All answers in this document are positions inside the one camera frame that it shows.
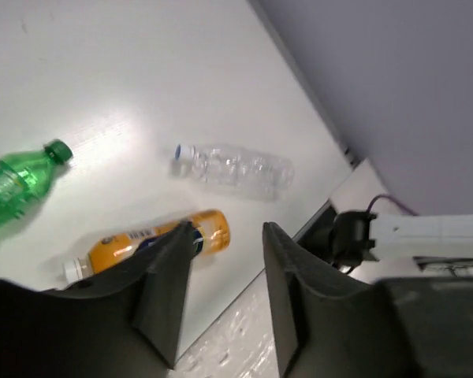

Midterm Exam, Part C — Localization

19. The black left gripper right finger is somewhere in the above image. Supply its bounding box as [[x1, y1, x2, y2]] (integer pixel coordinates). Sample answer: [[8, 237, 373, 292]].
[[263, 222, 473, 377]]

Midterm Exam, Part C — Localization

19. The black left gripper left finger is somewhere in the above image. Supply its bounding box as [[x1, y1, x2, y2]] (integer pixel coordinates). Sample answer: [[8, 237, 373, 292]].
[[0, 222, 194, 377]]

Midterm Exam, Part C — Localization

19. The orange bottle with blue label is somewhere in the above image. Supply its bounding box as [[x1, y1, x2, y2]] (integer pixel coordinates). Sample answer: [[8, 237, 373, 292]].
[[63, 209, 230, 284]]

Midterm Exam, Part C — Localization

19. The clear water bottle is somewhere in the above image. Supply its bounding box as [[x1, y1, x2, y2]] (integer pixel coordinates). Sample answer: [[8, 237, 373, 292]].
[[173, 144, 295, 202]]

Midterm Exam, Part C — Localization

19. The green plastic soda bottle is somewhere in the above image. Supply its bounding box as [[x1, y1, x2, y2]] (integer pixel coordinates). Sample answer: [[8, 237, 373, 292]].
[[0, 139, 73, 227]]

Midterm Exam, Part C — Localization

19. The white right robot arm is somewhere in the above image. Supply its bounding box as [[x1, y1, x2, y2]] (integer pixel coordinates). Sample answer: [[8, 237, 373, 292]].
[[369, 214, 473, 259]]

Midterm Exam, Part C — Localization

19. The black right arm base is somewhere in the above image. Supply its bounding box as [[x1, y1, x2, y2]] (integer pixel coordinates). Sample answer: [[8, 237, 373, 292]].
[[293, 202, 378, 275]]

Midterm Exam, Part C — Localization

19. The silver foil tape strip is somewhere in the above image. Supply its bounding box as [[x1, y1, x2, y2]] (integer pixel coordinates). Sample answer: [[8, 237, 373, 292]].
[[169, 272, 279, 378]]

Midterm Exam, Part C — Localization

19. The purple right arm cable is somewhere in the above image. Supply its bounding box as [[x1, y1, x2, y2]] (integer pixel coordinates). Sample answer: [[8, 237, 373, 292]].
[[366, 194, 419, 217]]

